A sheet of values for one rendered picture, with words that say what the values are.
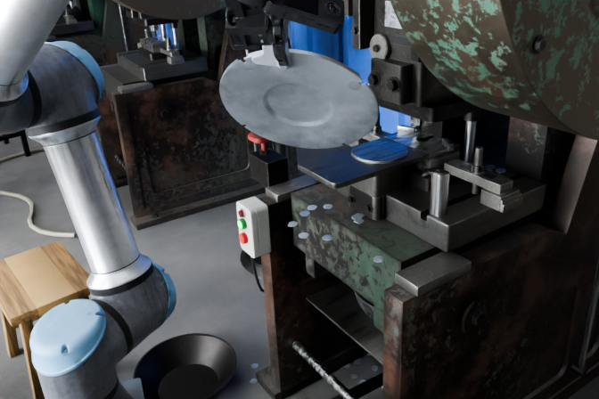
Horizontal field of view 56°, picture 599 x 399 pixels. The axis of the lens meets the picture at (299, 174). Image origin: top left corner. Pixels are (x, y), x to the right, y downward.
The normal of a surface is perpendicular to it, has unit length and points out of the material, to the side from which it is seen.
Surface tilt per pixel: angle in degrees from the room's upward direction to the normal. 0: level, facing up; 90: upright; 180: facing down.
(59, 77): 73
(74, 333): 8
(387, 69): 90
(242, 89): 127
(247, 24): 45
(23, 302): 0
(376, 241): 0
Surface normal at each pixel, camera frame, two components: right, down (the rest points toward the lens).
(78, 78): 0.88, 0.00
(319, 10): 0.39, -0.35
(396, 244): -0.05, -0.91
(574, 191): -0.81, -0.01
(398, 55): -0.83, 0.25
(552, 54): 0.55, 0.31
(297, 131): -0.17, 0.87
